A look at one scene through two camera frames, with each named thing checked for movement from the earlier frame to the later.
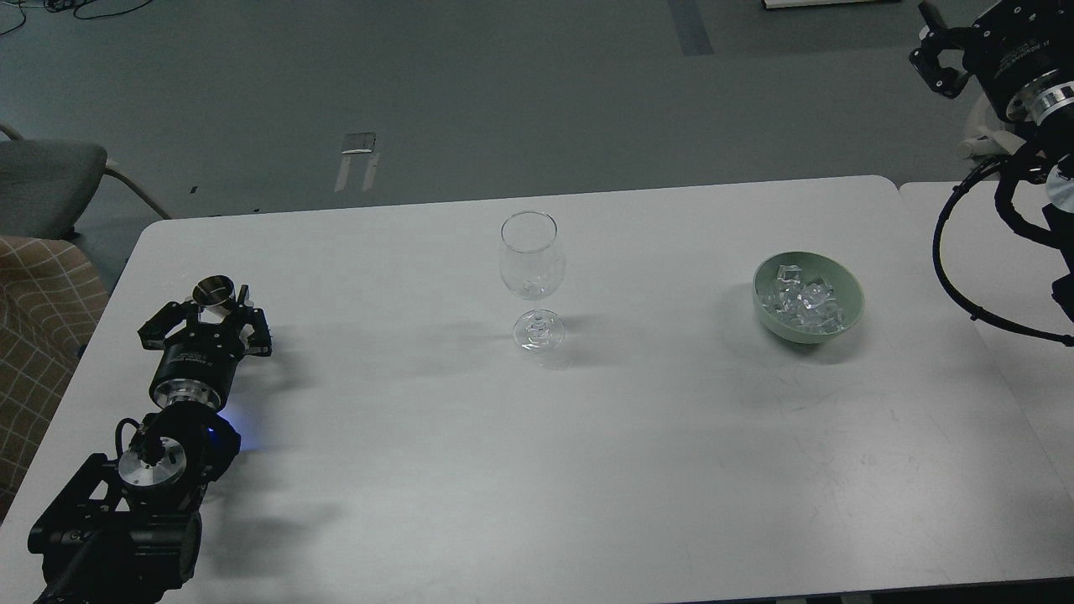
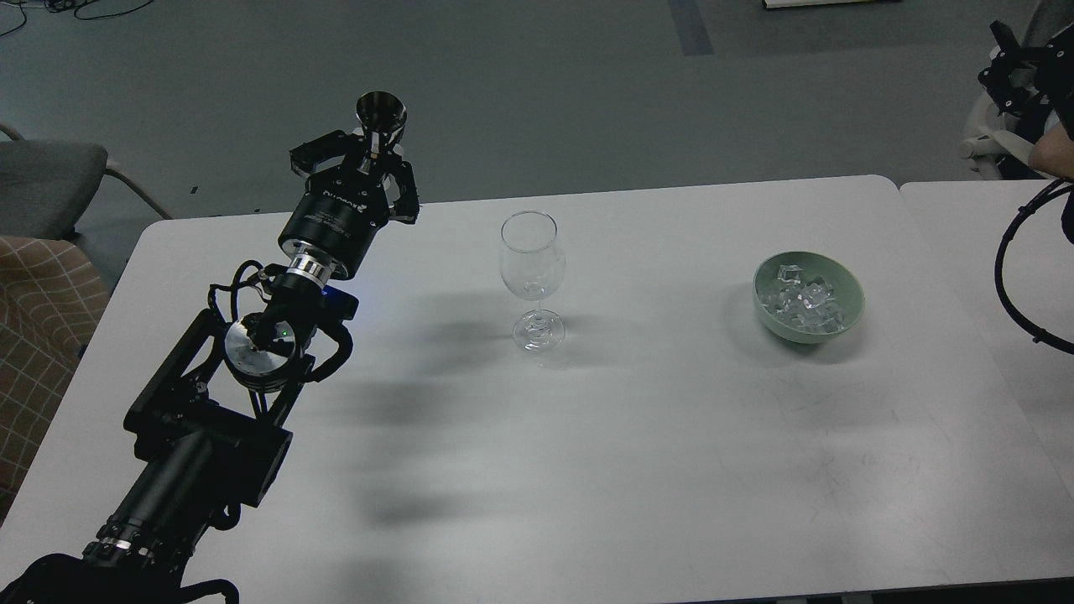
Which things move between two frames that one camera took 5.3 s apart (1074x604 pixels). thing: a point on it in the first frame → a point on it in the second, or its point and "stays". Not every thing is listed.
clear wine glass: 532,266 stays
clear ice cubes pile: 810,305 stays
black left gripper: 199,364 → 341,212
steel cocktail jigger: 215,294 → 381,111
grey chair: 44,185 stays
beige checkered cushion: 53,298 stays
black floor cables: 58,6 stays
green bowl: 806,297 stays
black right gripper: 1022,52 → 1055,76
